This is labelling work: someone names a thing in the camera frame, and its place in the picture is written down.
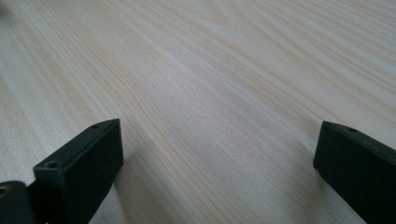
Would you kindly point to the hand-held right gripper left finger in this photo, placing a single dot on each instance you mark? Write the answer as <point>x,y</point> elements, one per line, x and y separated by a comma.
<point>77,174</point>

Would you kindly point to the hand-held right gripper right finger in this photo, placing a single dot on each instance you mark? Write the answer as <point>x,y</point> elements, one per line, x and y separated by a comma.
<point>361,168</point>

